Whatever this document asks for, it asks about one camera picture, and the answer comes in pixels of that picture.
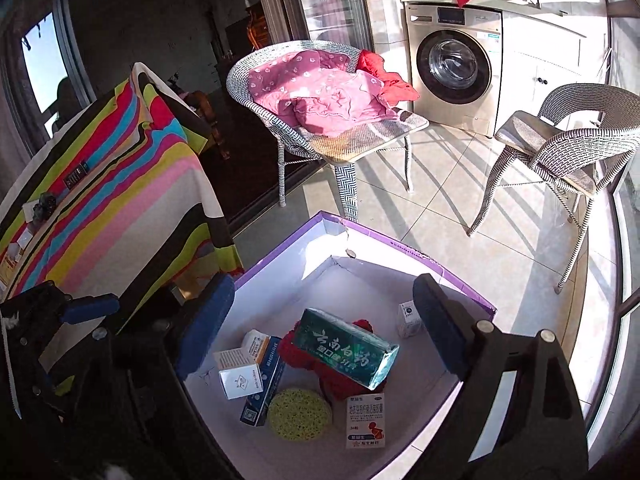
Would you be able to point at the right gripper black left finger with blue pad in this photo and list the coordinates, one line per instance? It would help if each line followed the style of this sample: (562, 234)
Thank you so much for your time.
(166, 342)

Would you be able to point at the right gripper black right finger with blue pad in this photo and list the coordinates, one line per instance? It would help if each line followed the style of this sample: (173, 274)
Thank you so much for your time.
(543, 435)

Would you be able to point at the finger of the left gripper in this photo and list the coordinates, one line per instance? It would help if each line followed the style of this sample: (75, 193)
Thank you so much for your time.
(88, 308)

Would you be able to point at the grey black hair scrunchie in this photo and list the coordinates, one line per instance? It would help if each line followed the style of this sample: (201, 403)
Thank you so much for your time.
(44, 207)

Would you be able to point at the white cube box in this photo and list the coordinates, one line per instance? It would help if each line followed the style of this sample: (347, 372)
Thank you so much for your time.
(239, 373)

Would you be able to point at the striped colourful tablecloth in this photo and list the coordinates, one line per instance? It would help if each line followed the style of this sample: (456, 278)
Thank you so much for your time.
(144, 217)

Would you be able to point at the blue white long box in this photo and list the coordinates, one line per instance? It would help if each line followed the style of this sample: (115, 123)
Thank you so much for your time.
(272, 367)

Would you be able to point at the white orange small box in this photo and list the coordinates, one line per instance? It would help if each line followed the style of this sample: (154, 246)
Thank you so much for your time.
(255, 344)

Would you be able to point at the black small box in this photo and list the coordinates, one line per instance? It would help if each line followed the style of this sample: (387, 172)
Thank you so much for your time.
(76, 175)

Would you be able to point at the yellow round sponge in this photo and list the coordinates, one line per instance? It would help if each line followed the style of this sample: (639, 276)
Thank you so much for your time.
(299, 415)

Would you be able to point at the small white box with print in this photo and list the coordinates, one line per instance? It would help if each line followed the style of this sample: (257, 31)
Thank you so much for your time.
(408, 321)

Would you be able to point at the white red medicine box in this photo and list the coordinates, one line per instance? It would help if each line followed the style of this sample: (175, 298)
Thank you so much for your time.
(365, 422)

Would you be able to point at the red cloth in box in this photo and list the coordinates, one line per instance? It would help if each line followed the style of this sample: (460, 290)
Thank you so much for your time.
(334, 384)

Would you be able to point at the green toothpaste box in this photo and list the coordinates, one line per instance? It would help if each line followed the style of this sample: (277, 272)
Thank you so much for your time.
(349, 349)

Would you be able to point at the grey wicker chair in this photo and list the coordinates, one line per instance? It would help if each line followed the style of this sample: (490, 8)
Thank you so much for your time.
(581, 139)

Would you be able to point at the wicker chair with blankets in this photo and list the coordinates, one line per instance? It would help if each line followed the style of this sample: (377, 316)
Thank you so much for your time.
(342, 152)

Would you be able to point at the pink blanket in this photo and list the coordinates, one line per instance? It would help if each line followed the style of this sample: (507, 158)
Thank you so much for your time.
(313, 89)

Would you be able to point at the red garment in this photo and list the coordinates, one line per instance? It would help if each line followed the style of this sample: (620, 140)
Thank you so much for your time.
(394, 88)

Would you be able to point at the white washing machine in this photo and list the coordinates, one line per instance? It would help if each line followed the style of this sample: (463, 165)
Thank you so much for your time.
(456, 63)

